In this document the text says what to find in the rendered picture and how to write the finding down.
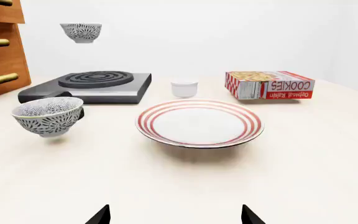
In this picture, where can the wooden drawer cabinet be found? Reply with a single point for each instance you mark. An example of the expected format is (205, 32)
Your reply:
(0, 58)

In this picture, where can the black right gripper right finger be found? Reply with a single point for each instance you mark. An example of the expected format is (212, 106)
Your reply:
(249, 216)

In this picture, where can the red striped white plate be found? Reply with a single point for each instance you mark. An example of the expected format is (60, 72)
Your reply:
(199, 123)

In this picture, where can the red cookies box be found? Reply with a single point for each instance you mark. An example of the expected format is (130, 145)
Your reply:
(270, 85)

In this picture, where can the small white ramekin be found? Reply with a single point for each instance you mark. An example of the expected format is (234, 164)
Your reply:
(184, 88)

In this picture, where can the black electric stove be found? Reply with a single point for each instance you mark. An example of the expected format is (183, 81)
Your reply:
(89, 88)

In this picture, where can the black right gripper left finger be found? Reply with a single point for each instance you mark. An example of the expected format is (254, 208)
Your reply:
(101, 216)

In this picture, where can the patterned black white bowl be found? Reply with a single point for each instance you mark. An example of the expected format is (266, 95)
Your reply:
(47, 115)
(81, 32)

